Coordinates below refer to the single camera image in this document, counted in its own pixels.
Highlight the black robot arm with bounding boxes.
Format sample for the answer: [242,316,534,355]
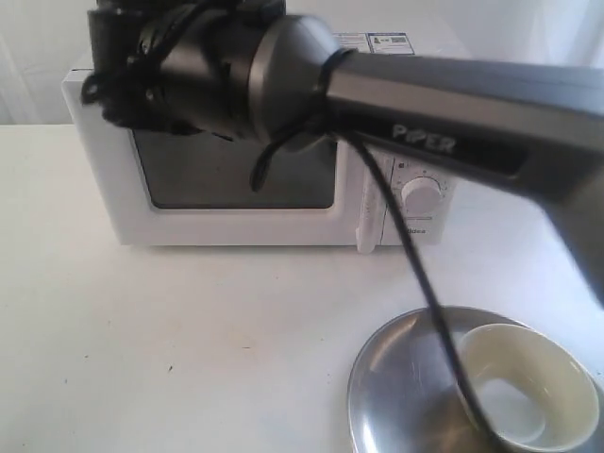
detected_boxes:
[80,1,603,295]

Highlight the white Midea microwave oven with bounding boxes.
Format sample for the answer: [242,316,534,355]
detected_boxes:
[61,31,465,254]

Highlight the grey metal control knob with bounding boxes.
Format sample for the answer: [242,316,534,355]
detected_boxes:
[400,176,442,215]

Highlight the stainless steel plate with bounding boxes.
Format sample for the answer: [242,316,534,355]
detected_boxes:
[345,305,604,453]

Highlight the black camera cable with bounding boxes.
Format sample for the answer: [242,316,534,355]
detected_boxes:
[248,46,492,449]

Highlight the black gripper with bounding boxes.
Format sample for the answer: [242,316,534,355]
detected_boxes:
[80,1,286,140]

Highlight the cream ceramic bowl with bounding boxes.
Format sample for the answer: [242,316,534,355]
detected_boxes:
[458,324,600,452]

